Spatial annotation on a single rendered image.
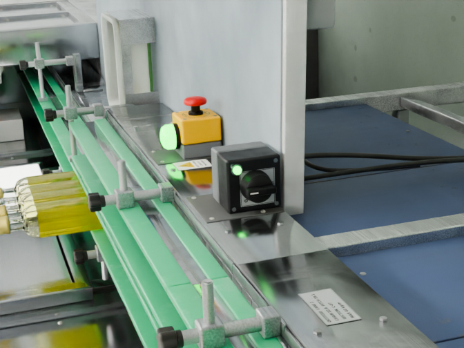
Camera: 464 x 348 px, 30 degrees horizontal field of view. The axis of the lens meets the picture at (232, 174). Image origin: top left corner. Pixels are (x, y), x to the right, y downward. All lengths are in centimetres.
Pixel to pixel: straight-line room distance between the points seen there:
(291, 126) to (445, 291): 33
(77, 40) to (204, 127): 131
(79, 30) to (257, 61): 150
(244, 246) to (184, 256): 9
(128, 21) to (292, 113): 78
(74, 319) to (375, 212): 66
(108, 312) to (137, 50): 60
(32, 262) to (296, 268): 91
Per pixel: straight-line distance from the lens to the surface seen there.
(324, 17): 125
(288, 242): 112
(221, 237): 114
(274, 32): 121
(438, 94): 202
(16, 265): 185
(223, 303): 102
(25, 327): 167
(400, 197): 135
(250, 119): 134
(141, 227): 125
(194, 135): 148
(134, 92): 195
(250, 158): 121
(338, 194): 136
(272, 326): 93
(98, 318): 166
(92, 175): 175
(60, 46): 273
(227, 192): 121
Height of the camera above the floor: 117
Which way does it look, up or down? 16 degrees down
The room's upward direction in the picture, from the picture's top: 98 degrees counter-clockwise
